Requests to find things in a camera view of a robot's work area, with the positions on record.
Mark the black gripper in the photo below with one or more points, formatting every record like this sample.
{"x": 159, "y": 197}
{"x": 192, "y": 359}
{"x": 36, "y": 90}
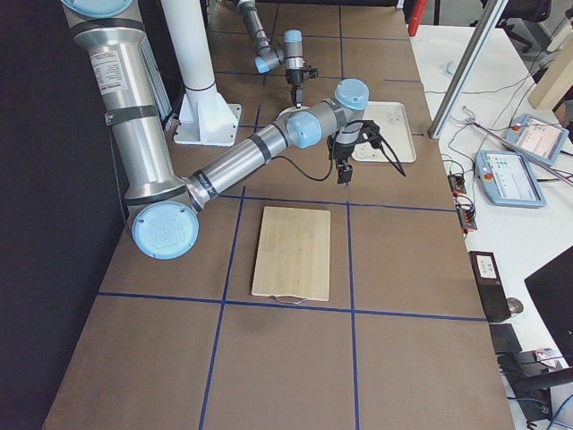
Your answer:
{"x": 294, "y": 79}
{"x": 342, "y": 153}

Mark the white round plate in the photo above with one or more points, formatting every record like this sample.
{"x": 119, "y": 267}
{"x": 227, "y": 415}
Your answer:
{"x": 288, "y": 112}

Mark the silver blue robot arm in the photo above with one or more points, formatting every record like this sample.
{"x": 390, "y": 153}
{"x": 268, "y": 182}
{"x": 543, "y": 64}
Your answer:
{"x": 268, "y": 58}
{"x": 163, "y": 206}

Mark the cream bear serving tray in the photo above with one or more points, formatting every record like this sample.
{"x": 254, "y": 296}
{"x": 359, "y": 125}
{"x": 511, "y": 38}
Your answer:
{"x": 392, "y": 119}

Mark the light wooden cutting board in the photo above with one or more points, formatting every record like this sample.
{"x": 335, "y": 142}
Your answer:
{"x": 293, "y": 256}

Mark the upper orange black connector block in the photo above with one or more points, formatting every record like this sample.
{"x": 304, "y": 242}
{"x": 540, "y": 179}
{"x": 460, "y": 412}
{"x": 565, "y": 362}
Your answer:
{"x": 457, "y": 184}

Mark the orange black connector block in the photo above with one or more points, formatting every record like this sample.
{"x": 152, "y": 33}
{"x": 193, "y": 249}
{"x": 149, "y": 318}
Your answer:
{"x": 457, "y": 184}
{"x": 466, "y": 217}

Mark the lower orange black connector block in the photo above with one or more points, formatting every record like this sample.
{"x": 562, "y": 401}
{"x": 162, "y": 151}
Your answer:
{"x": 466, "y": 217}

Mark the near blue teach pendant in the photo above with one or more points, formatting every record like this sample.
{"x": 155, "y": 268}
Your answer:
{"x": 508, "y": 179}

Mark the blue teach pendant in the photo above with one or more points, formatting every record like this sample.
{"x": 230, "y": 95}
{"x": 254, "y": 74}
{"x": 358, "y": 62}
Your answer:
{"x": 540, "y": 139}
{"x": 508, "y": 179}

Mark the far blue teach pendant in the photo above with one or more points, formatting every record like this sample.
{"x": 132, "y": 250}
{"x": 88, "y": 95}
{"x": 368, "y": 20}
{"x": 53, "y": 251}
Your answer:
{"x": 540, "y": 139}

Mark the black box with label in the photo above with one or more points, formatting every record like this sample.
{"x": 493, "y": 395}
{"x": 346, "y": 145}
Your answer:
{"x": 490, "y": 289}

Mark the black monitor corner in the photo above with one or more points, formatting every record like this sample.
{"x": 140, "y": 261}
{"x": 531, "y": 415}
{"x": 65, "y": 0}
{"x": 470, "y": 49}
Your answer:
{"x": 550, "y": 288}

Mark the white camera post with base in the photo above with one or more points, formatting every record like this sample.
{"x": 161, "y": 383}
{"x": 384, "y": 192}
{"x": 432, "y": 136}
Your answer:
{"x": 205, "y": 117}

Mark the aluminium frame post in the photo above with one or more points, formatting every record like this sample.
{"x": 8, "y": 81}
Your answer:
{"x": 491, "y": 15}

